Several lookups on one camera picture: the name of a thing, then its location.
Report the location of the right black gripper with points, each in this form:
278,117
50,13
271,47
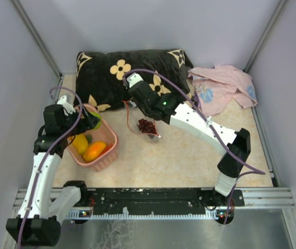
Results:
137,104

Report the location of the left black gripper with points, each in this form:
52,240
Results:
88,122

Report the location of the green custard apple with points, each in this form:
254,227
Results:
97,120

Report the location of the clear zip top bag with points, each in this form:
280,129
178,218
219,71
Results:
133,115

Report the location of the purple grape bunch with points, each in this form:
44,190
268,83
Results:
146,126

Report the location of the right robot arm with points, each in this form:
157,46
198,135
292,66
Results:
234,146

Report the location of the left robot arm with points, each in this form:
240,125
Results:
38,221

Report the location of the yellow lemon fruit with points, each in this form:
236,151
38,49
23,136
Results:
80,143

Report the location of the pink plastic basket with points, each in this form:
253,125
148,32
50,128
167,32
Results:
105,134

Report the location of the orange mango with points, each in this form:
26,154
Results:
93,151

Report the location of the orange carrot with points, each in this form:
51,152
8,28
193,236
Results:
107,148

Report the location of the black floral pillow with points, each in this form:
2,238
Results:
99,75

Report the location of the pink printed cloth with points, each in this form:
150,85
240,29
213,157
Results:
216,87

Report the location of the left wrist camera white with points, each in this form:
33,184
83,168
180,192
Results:
66,103

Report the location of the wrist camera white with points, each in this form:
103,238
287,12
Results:
66,103
132,79

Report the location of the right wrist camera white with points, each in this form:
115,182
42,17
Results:
132,79

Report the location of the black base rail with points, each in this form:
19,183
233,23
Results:
157,201

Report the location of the aluminium frame post left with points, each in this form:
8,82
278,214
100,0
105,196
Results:
36,37

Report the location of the aluminium frame post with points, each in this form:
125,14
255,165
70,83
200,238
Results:
36,37
280,8

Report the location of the aluminium frame post right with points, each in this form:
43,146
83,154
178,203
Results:
280,8

